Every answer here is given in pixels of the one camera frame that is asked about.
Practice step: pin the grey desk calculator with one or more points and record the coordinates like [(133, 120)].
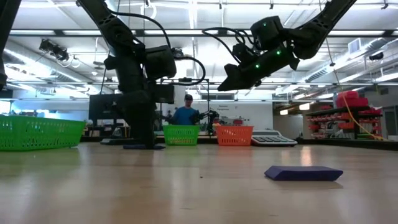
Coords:
[(270, 138)]

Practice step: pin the orange plastic basket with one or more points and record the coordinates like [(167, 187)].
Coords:
[(234, 135)]

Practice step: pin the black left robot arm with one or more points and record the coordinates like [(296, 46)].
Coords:
[(121, 31)]

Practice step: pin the black ceiling camera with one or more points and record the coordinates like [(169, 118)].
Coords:
[(54, 49), (179, 53), (252, 57)]

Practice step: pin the person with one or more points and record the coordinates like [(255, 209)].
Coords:
[(184, 115)]

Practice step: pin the shelf with red bins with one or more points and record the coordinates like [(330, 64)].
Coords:
[(342, 121)]

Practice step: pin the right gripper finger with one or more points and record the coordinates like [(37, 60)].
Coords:
[(237, 79)]

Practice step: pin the green plastic basket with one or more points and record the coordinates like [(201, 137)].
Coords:
[(181, 135), (40, 132)]

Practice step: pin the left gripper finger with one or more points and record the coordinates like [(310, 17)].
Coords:
[(150, 135), (139, 135)]

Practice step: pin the black background robot arm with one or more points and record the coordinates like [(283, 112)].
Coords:
[(208, 118)]

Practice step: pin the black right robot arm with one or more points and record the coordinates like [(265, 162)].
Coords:
[(320, 25)]

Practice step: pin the black overhead frame bar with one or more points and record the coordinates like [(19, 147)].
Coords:
[(387, 32)]

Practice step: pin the black monitor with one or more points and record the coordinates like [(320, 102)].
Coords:
[(99, 107)]

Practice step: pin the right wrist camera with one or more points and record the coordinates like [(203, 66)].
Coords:
[(241, 53)]

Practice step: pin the white pillar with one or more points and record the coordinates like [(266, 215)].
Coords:
[(178, 107)]

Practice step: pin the blue-purple eraser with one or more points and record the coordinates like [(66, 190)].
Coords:
[(303, 174)]

